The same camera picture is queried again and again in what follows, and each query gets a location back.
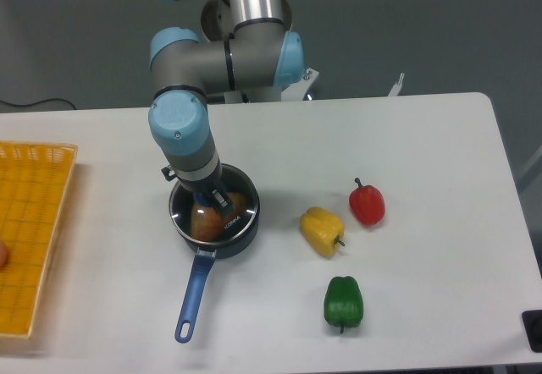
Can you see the dark saucepan blue handle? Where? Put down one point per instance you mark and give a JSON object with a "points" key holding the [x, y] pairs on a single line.
{"points": [[203, 261]]}

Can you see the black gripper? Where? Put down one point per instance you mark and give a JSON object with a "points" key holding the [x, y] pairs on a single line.
{"points": [[201, 178]]}

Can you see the red bell pepper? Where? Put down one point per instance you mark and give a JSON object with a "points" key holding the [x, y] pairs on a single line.
{"points": [[367, 204]]}

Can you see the triangular pastry bread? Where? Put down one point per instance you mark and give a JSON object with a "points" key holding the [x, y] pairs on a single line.
{"points": [[207, 225]]}

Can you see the green bell pepper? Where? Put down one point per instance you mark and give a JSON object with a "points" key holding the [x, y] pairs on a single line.
{"points": [[343, 303]]}

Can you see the orange round item in basket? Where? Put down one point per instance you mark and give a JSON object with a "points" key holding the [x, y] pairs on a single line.
{"points": [[4, 253]]}

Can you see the yellow woven basket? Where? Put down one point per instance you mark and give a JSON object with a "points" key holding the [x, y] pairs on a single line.
{"points": [[35, 180]]}

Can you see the black device at table edge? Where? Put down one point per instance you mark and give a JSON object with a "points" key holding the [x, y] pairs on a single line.
{"points": [[532, 321]]}

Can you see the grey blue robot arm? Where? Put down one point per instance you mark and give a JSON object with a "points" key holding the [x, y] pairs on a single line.
{"points": [[257, 51]]}

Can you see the yellow bell pepper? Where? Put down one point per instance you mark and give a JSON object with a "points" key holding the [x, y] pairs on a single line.
{"points": [[323, 230]]}

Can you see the white bracket behind table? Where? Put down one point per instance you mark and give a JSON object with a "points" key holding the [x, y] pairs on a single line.
{"points": [[397, 86]]}

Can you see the glass pot lid blue knob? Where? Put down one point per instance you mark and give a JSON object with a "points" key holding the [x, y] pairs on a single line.
{"points": [[232, 180]]}

